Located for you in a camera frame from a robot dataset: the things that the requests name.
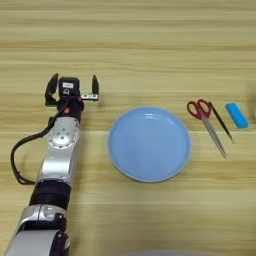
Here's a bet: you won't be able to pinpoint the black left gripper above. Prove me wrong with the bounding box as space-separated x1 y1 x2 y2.
44 72 100 123

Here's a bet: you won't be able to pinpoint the small blue eraser block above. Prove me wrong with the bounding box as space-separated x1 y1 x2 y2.
225 102 250 130

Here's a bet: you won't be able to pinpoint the left gripper's black labelled box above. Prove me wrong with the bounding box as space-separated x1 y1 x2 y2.
58 76 81 98

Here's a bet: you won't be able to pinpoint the light blue round plate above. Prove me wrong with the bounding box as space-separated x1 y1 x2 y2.
107 106 192 183

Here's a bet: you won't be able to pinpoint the left arm's black cable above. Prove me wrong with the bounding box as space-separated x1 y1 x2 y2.
9 108 64 186

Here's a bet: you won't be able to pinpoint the red-handled scissors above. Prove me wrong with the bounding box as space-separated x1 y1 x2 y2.
186 99 228 160

